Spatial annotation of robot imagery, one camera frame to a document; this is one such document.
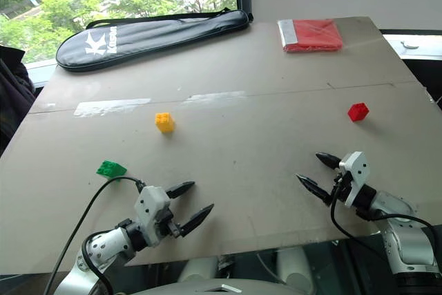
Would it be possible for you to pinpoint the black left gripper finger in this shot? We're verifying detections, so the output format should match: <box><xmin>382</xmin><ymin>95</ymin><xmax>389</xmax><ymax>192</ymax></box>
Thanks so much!
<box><xmin>165</xmin><ymin>181</ymin><xmax>196</xmax><ymax>200</ymax></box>
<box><xmin>178</xmin><ymin>204</ymin><xmax>215</xmax><ymax>238</ymax></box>

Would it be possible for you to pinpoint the red folded cloth in plastic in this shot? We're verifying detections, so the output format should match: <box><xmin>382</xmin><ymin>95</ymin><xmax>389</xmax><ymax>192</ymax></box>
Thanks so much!
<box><xmin>276</xmin><ymin>18</ymin><xmax>344</xmax><ymax>53</ymax></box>

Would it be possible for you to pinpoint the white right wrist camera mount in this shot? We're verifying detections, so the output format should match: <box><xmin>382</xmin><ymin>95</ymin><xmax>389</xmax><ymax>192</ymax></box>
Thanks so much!
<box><xmin>338</xmin><ymin>151</ymin><xmax>371</xmax><ymax>207</ymax></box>

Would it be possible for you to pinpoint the black racket bag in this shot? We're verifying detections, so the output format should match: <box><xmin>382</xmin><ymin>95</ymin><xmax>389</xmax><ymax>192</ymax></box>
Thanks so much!
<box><xmin>55</xmin><ymin>7</ymin><xmax>254</xmax><ymax>73</ymax></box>

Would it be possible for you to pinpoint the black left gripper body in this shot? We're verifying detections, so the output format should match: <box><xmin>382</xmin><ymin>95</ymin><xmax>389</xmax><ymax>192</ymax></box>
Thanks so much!
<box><xmin>155</xmin><ymin>209</ymin><xmax>182</xmax><ymax>239</ymax></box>

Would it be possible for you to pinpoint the dark jacket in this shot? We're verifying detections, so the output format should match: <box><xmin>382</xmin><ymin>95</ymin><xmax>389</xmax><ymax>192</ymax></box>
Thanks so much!
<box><xmin>0</xmin><ymin>45</ymin><xmax>37</xmax><ymax>156</ymax></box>

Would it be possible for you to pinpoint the yellow lego brick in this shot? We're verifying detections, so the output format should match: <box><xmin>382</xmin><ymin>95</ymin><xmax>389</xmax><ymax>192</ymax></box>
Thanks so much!
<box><xmin>154</xmin><ymin>112</ymin><xmax>175</xmax><ymax>134</ymax></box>

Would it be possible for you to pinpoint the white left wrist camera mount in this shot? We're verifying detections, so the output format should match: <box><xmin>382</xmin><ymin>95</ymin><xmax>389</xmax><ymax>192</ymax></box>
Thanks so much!
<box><xmin>133</xmin><ymin>186</ymin><xmax>173</xmax><ymax>248</ymax></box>

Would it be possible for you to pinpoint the silver robot torso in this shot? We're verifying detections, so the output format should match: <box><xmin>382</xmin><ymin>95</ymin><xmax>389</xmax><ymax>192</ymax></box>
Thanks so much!
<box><xmin>131</xmin><ymin>246</ymin><xmax>318</xmax><ymax>295</ymax></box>

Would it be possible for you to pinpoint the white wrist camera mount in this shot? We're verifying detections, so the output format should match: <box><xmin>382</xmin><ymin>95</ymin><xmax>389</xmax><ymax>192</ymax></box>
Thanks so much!
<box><xmin>338</xmin><ymin>151</ymin><xmax>371</xmax><ymax>207</ymax></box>
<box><xmin>133</xmin><ymin>186</ymin><xmax>173</xmax><ymax>248</ymax></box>

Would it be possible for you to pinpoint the green lego brick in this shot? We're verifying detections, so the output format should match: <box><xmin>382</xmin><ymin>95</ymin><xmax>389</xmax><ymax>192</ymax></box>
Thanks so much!
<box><xmin>95</xmin><ymin>160</ymin><xmax>128</xmax><ymax>182</ymax></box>

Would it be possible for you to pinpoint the red lego brick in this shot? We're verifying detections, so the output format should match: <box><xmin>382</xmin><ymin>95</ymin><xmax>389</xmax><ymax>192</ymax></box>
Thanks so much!
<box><xmin>347</xmin><ymin>102</ymin><xmax>370</xmax><ymax>122</ymax></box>

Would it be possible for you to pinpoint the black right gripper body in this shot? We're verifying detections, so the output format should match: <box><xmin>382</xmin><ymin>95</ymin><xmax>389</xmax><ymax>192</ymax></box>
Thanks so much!
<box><xmin>330</xmin><ymin>170</ymin><xmax>354</xmax><ymax>205</ymax></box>

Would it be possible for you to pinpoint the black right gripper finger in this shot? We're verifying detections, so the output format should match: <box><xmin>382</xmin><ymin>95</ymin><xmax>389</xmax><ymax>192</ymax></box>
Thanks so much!
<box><xmin>315</xmin><ymin>151</ymin><xmax>342</xmax><ymax>171</ymax></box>
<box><xmin>296</xmin><ymin>174</ymin><xmax>334</xmax><ymax>205</ymax></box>

